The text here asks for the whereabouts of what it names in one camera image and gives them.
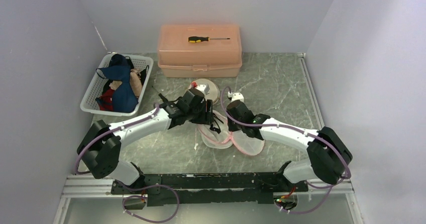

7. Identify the beige mesh laundry bag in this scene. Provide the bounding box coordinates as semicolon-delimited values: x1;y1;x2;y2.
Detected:
188;78;220;104

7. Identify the white mesh bag red zipper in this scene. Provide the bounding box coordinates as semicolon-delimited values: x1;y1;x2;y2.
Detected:
197;110;265;156

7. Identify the beige lace bra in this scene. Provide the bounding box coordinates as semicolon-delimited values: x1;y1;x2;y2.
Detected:
107;71;143;98

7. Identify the navy blue bra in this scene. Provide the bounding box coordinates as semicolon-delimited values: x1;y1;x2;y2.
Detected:
95;54;138;113

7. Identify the red bra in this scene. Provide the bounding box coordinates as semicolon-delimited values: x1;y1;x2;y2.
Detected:
95;89;115;111

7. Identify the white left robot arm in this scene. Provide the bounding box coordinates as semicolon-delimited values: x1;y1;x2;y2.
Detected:
74;84;214;194

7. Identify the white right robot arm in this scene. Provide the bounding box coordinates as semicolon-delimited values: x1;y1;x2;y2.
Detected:
226;100;353;191

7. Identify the black bra in basket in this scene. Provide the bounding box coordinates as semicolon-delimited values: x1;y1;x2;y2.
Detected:
126;56;150;85

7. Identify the small yellow black screwdriver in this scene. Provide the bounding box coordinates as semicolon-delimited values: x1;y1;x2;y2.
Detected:
151;85;168;103

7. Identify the pink plastic storage box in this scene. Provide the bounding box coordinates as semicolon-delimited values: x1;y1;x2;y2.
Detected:
157;24;242;78

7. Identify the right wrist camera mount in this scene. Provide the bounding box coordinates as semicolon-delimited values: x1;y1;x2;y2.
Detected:
227;91;244;102

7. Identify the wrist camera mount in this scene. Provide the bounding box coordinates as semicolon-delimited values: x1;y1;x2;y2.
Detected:
227;91;244;102
190;81;210;97

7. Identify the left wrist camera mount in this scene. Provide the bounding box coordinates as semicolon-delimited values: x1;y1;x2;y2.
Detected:
190;81;210;97

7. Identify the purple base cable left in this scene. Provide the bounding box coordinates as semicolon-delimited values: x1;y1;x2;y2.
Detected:
115;181;180;224

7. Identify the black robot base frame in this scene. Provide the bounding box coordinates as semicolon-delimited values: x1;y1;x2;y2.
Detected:
111;171;308;207

